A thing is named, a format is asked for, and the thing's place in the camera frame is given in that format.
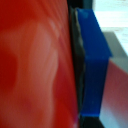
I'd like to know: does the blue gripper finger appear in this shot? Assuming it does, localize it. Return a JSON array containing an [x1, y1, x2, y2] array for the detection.
[[68, 7, 113, 118]]

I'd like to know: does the red cup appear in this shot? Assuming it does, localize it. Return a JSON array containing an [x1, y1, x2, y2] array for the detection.
[[0, 0, 82, 128]]

